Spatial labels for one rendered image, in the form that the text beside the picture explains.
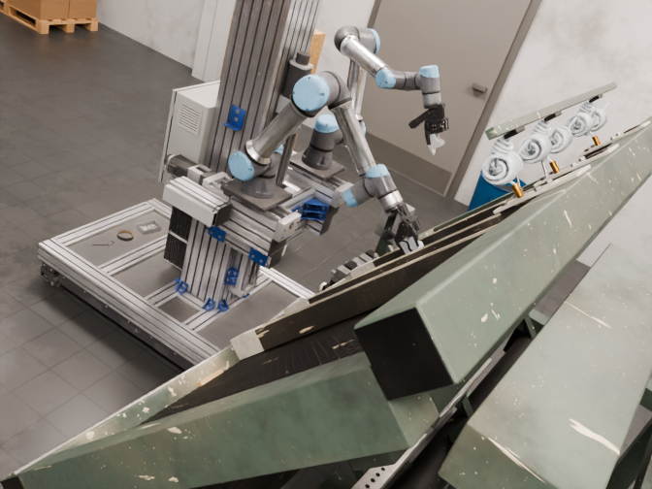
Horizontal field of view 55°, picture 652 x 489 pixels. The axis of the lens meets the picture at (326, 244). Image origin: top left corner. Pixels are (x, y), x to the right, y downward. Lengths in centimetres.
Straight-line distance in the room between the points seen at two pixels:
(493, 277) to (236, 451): 46
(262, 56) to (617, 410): 212
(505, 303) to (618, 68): 469
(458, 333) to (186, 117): 232
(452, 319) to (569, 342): 26
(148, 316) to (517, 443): 256
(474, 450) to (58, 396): 250
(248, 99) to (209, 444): 193
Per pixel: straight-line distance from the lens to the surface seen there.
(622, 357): 98
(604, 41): 546
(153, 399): 185
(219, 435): 100
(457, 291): 75
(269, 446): 93
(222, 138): 287
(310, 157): 299
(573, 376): 88
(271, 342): 190
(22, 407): 303
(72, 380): 313
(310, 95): 220
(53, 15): 738
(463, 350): 72
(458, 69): 566
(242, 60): 274
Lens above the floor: 226
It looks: 30 degrees down
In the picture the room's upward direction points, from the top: 19 degrees clockwise
